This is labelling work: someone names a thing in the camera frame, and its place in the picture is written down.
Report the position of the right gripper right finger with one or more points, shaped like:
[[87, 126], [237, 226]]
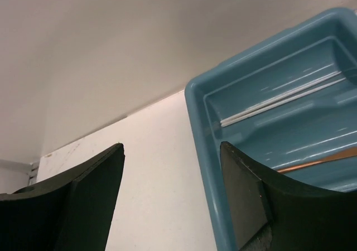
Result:
[[271, 211]]

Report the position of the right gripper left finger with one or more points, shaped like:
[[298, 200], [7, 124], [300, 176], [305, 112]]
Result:
[[72, 210]]

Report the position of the blue plastic cutlery tray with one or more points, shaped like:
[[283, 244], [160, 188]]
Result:
[[304, 130]]

